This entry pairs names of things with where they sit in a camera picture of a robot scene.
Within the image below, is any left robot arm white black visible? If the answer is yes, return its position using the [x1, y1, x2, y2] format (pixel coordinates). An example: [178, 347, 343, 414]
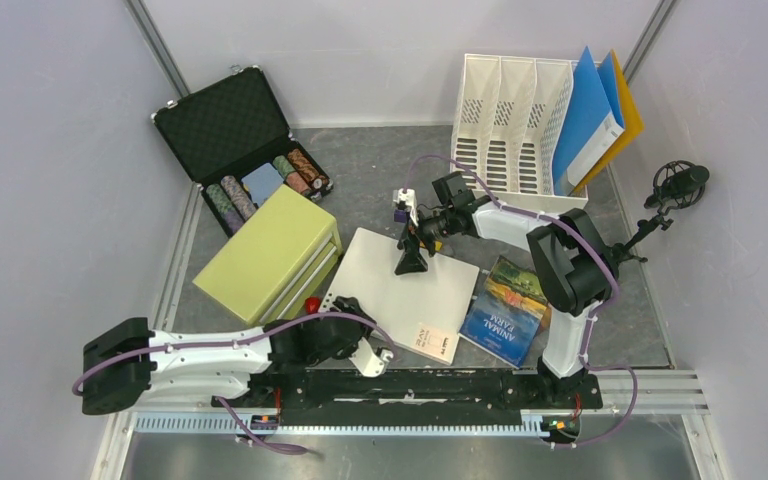
[72, 296, 395, 415]

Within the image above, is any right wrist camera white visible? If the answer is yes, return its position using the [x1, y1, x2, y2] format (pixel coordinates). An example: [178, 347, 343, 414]
[392, 188, 419, 226]

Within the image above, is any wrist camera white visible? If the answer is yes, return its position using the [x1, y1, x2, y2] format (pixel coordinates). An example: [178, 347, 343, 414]
[349, 339, 395, 378]
[392, 188, 419, 226]

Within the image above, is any white file organizer rack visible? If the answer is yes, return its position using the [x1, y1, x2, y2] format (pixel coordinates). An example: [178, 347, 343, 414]
[451, 54, 588, 214]

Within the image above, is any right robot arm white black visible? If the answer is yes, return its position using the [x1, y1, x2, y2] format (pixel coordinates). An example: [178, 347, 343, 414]
[393, 172, 618, 408]

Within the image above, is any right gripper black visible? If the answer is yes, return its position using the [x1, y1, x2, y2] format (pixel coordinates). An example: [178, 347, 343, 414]
[395, 209, 455, 277]

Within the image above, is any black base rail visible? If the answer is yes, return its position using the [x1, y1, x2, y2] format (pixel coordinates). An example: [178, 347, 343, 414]
[228, 368, 604, 427]

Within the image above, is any blue plastic folder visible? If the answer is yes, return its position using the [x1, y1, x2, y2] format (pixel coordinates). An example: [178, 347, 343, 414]
[551, 48, 625, 196]

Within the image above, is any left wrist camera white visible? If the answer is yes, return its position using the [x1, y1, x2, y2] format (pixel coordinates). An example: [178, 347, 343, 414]
[349, 339, 395, 378]

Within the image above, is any black poker chip case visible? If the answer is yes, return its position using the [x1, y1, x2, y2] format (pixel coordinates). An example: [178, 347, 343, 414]
[151, 66, 334, 237]

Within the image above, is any green drawer cabinet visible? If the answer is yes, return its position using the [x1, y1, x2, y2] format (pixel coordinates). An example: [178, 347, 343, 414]
[193, 186, 343, 327]

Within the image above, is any white paper box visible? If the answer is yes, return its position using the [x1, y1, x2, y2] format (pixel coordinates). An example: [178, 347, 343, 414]
[321, 228, 480, 366]

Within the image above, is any black microphone on tripod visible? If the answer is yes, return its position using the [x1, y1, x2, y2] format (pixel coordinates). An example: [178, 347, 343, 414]
[611, 160, 710, 264]

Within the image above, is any orange plastic folder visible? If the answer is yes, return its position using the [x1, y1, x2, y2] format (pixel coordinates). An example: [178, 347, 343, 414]
[573, 50, 644, 193]

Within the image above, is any Animal Farm book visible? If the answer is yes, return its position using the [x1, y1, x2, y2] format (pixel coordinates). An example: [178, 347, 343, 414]
[459, 256, 549, 368]

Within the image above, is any red black stamp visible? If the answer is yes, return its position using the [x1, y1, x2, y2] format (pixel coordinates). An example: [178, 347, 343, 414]
[304, 296, 322, 314]

